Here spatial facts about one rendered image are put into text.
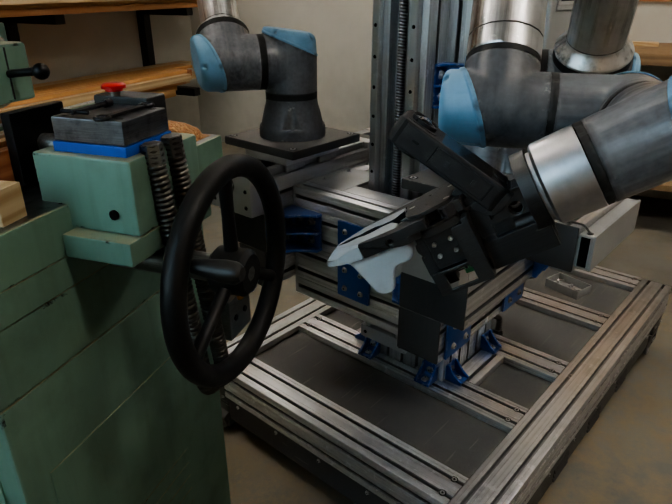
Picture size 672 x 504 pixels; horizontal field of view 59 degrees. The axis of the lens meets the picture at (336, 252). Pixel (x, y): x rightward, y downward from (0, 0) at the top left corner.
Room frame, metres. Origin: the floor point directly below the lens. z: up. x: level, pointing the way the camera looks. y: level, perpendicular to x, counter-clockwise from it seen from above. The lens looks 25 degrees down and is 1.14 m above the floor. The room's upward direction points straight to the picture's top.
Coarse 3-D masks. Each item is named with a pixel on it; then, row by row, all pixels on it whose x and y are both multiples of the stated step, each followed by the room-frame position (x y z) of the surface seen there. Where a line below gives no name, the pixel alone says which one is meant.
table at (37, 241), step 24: (216, 144) 0.98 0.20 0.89; (24, 192) 0.69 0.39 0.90; (48, 216) 0.62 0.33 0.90; (0, 240) 0.56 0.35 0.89; (24, 240) 0.59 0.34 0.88; (48, 240) 0.62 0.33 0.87; (72, 240) 0.63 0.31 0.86; (96, 240) 0.62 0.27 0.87; (120, 240) 0.62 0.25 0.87; (144, 240) 0.63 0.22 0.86; (0, 264) 0.55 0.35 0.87; (24, 264) 0.58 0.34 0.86; (48, 264) 0.61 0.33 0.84; (120, 264) 0.61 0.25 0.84; (0, 288) 0.54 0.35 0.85
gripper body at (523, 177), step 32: (512, 160) 0.49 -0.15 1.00; (448, 192) 0.50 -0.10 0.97; (512, 192) 0.48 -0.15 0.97; (448, 224) 0.48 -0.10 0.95; (480, 224) 0.49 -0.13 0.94; (512, 224) 0.48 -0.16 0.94; (544, 224) 0.46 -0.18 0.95; (448, 256) 0.48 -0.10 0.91; (480, 256) 0.47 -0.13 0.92; (512, 256) 0.47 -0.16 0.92; (448, 288) 0.47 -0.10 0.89
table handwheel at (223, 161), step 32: (224, 160) 0.65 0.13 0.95; (256, 160) 0.71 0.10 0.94; (192, 192) 0.59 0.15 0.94; (224, 192) 0.65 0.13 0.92; (192, 224) 0.56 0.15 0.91; (224, 224) 0.65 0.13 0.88; (160, 256) 0.68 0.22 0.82; (192, 256) 0.67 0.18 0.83; (224, 256) 0.65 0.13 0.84; (256, 256) 0.67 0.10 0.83; (160, 288) 0.53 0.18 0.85; (224, 288) 0.63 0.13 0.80; (256, 320) 0.71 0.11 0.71; (192, 352) 0.53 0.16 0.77; (256, 352) 0.67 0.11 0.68
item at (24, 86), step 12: (0, 48) 0.75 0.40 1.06; (12, 48) 0.76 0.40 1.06; (24, 48) 0.78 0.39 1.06; (0, 60) 0.74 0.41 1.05; (12, 60) 0.76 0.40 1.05; (24, 60) 0.78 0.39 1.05; (0, 72) 0.74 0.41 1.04; (0, 84) 0.74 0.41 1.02; (12, 84) 0.75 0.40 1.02; (24, 84) 0.77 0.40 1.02; (0, 96) 0.73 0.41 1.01; (12, 96) 0.75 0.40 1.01; (24, 96) 0.77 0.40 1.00
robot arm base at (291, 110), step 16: (272, 96) 1.31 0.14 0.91; (288, 96) 1.29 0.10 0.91; (304, 96) 1.30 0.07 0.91; (272, 112) 1.30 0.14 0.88; (288, 112) 1.29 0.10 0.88; (304, 112) 1.30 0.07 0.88; (320, 112) 1.34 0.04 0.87; (272, 128) 1.29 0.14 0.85; (288, 128) 1.29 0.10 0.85; (304, 128) 1.29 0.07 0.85; (320, 128) 1.32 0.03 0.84
